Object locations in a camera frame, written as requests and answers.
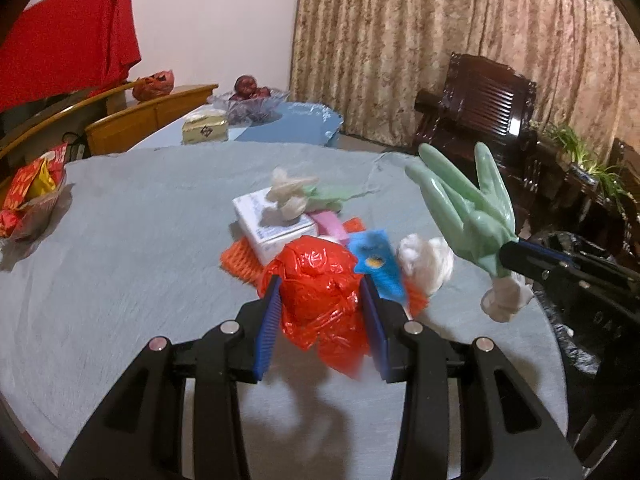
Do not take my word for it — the yellow tissue box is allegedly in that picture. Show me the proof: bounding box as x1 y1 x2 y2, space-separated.
181 110 230 146

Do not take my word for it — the red cloth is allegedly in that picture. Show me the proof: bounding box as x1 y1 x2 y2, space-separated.
0 0 142 111

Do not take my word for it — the dark wooden side table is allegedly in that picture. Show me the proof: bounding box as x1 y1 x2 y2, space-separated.
522 130 626 241

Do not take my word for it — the small white tissue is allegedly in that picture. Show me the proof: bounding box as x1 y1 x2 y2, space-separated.
481 274 534 322

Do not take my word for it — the glass fruit bowl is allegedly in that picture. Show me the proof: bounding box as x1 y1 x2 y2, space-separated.
207 89 291 126

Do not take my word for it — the large crumpled white tissue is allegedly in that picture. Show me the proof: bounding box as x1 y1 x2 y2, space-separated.
397 234 455 293

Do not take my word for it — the pale green glove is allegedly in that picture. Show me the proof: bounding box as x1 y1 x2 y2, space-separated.
302 184 381 213

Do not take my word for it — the blue tablecloth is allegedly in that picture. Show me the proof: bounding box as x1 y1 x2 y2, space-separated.
125 101 345 153

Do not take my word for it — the potted green plant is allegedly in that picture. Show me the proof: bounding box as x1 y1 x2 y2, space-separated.
542 122 632 211

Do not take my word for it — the red patterned snack packet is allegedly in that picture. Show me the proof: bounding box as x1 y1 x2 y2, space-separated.
0 143 69 238

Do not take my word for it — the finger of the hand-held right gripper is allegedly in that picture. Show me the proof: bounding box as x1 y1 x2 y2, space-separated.
517 239 621 272
500 241 640 306

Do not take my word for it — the red plastic bag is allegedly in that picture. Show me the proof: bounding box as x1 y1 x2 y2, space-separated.
257 235 376 378

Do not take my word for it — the green rubber glove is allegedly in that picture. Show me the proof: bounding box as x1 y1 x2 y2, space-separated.
405 142 517 278

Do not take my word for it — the dark wooden slatted armchair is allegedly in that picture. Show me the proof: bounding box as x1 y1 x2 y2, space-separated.
412 51 538 196

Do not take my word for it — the glass snack bowl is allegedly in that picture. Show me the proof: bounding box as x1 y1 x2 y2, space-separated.
0 170 72 245

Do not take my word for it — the grey tablecloth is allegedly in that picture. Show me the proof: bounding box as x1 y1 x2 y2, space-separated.
0 141 571 480

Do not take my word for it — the white cardboard box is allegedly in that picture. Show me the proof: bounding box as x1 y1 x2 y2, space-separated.
232 191 321 266

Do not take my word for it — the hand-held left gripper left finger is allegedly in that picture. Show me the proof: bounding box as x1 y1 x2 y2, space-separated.
59 276 283 480

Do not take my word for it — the blue snack packet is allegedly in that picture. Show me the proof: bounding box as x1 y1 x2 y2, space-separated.
347 229 407 303

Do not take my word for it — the yellow snack packet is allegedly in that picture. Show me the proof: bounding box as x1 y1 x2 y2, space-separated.
27 157 58 201

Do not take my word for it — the dark red apple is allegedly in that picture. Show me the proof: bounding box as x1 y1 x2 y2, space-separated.
234 75 261 101

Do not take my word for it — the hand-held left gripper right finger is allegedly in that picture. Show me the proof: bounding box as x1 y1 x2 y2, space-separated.
360 276 586 480

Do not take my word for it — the orange plastic bag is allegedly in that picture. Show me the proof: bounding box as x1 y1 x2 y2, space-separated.
131 70 177 102

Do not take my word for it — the pink face mask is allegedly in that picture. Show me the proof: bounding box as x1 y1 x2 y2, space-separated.
310 211 353 246

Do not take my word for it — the black-lined trash bin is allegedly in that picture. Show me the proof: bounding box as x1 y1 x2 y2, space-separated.
531 230 640 377

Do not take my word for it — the beige patterned curtain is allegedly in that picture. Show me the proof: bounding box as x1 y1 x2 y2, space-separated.
289 0 640 241

